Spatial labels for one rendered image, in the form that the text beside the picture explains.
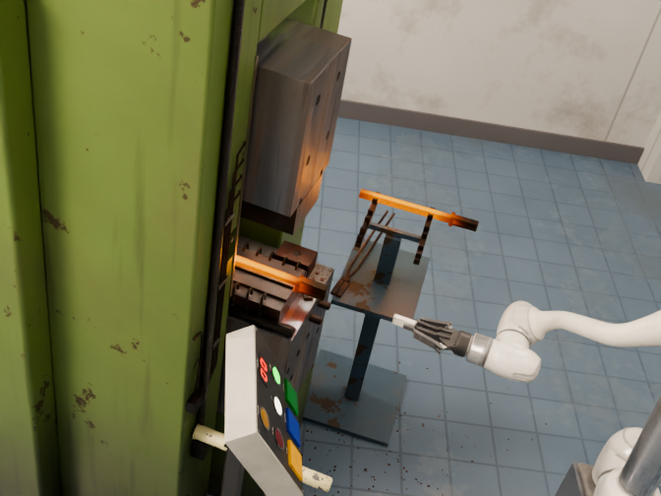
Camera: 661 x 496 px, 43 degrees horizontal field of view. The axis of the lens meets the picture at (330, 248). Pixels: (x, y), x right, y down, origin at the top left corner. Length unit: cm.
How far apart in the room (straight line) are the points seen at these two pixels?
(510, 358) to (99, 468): 136
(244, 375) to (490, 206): 314
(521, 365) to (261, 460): 87
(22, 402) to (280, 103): 121
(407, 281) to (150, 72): 162
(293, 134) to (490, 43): 332
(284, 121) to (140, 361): 81
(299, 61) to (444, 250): 257
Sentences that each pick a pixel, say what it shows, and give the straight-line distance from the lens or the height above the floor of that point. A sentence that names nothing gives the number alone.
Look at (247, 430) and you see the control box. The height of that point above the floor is 119.
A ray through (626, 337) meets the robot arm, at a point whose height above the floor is 125.
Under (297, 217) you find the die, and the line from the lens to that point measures 229.
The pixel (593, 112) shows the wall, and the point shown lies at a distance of 565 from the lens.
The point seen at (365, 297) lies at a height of 68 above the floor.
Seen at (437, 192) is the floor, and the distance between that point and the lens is 495.
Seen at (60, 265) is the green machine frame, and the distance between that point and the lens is 234.
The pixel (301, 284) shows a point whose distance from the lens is 257.
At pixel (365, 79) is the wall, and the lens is 535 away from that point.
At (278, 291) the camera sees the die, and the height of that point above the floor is 99.
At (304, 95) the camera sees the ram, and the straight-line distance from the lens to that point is 203.
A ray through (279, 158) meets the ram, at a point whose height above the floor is 153.
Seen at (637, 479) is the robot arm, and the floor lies 96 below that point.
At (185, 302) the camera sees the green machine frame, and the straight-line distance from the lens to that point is 218.
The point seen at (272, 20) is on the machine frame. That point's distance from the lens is 206.
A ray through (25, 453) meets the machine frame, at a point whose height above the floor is 42.
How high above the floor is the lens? 270
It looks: 38 degrees down
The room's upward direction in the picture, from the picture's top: 11 degrees clockwise
